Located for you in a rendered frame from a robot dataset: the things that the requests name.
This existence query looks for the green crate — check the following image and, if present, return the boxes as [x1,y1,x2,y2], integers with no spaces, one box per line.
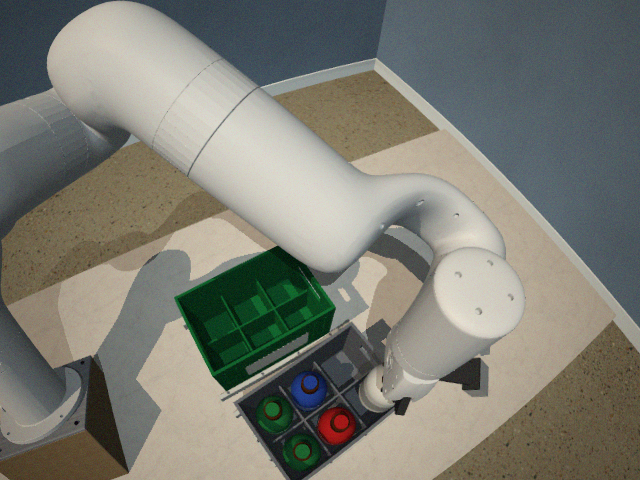
[185,245,336,391]

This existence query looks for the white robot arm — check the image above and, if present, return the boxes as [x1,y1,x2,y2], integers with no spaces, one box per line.
[0,1,525,444]

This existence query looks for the grey bottle crate with dividers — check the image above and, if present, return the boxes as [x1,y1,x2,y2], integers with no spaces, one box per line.
[242,321,395,480]

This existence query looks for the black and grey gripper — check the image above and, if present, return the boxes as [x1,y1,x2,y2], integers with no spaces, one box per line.
[381,318,439,416]

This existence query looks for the red bottle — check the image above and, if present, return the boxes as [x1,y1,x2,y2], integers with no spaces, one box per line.
[316,407,356,446]

